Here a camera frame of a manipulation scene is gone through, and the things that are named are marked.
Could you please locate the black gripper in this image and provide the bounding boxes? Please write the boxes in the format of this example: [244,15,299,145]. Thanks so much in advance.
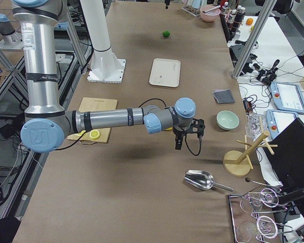
[165,0,170,9]
[173,127,190,149]

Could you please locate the green lime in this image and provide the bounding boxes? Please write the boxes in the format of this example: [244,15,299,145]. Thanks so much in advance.
[162,30,171,38]

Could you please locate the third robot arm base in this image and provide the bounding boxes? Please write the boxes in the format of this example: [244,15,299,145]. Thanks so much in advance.
[0,13,23,51]

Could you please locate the white rabbit print tray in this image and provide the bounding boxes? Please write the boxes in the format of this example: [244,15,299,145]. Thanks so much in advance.
[149,58,181,88]

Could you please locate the white dish rack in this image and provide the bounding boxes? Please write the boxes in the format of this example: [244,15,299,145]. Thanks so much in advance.
[181,0,207,17]

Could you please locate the metal scoop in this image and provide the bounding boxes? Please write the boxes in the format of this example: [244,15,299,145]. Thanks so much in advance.
[184,170,234,192]

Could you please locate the pink bowl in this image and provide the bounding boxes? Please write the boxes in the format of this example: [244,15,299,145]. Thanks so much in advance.
[200,5,221,23]

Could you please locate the mint green bowl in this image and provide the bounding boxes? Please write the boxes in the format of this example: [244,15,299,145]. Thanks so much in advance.
[216,110,240,131]

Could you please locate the wooden mug tree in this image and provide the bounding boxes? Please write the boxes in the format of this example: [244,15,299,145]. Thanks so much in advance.
[222,119,278,177]

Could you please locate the grey folded cloth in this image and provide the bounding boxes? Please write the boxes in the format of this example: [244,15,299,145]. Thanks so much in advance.
[212,89,235,104]

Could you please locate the dark sauce bottle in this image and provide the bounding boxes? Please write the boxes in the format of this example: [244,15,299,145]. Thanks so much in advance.
[231,7,246,32]

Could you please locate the clear plastic box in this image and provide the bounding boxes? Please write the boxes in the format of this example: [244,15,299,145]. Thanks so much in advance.
[245,114,267,140]

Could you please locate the orange fruit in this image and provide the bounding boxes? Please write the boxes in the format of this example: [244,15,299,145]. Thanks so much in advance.
[246,18,253,26]

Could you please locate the yellow plastic knife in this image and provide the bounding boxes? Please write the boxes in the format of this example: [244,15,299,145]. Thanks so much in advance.
[74,130,86,137]

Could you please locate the wooden cutting board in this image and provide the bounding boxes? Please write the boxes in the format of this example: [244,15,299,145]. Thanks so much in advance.
[67,97,119,144]

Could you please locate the lower teach pendant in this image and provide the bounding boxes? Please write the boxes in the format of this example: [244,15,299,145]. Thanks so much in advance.
[265,109,298,139]

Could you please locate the teach pendant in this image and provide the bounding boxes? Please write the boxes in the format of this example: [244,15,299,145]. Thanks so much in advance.
[265,109,298,139]
[270,82,304,114]

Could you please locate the black monitor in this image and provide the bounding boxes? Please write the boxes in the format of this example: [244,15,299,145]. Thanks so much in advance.
[267,117,304,200]

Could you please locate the upper teach pendant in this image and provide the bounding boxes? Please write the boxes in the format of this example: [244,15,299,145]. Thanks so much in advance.
[270,82,304,114]

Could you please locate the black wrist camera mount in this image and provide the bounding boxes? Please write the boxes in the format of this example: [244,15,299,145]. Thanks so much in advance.
[190,118,205,140]

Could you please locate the lemon slice near handle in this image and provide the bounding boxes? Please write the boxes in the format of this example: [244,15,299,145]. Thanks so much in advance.
[89,129,101,140]

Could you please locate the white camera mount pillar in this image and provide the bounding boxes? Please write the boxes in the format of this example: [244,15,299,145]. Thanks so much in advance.
[81,0,126,84]

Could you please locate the aluminium frame post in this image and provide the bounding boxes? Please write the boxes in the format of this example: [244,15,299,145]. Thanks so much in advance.
[232,0,277,79]

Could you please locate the wire glass rack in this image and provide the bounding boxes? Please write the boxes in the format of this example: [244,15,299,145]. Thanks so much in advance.
[227,188,293,242]

